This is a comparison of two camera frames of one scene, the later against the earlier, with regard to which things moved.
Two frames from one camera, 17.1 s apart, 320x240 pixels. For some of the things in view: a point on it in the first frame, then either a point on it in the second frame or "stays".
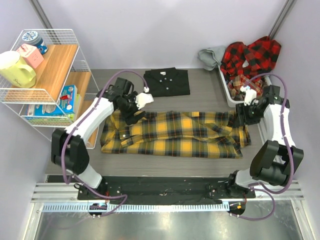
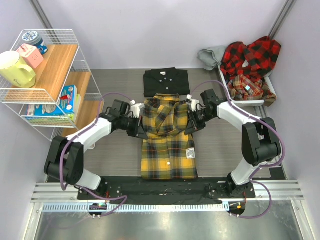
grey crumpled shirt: x=211 y=57 stays
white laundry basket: x=237 y=103 stays
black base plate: x=115 y=188 stays
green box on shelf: x=76 y=115 stays
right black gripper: x=241 y=111 → x=191 y=128
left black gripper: x=130 y=118 → x=141 y=133
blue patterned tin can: x=32 y=38 stays
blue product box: x=67 y=104 stays
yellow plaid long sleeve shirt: x=209 y=134 → x=168 y=154
